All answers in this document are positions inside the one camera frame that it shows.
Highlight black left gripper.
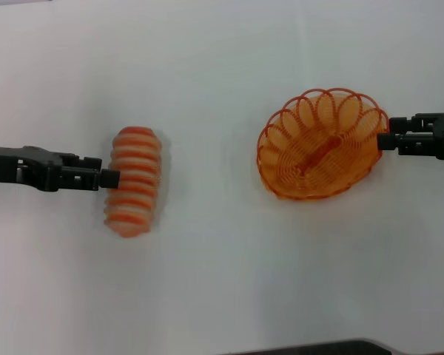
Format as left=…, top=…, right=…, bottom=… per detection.
left=0, top=145, right=121, bottom=193

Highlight orange white striped toy shrimp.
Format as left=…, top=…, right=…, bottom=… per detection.
left=103, top=126, right=163, bottom=239

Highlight orange woven plastic basket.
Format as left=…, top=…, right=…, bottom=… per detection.
left=256, top=87, right=390, bottom=200

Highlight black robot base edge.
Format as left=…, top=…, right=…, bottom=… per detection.
left=221, top=338, right=393, bottom=355

